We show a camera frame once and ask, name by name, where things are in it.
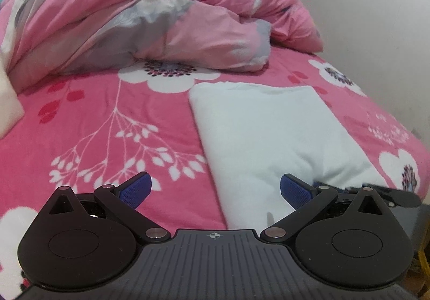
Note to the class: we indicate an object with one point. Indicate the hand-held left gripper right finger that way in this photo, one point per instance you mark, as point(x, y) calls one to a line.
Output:
point(295, 191)

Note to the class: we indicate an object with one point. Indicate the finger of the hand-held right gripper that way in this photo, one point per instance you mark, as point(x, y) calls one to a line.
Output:
point(399, 195)

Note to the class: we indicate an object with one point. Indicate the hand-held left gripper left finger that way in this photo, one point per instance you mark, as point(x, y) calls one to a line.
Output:
point(136, 189)

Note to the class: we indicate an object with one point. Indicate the white sweatshirt orange bear outline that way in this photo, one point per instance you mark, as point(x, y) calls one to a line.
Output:
point(275, 132)

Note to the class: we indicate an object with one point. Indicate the cream knit cloth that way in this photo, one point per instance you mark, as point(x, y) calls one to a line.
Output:
point(8, 105)

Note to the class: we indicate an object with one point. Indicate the yellow object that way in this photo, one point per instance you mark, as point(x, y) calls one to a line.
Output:
point(424, 261)

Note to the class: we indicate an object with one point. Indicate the pink patterned quilt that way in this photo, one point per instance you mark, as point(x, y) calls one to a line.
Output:
point(134, 11)

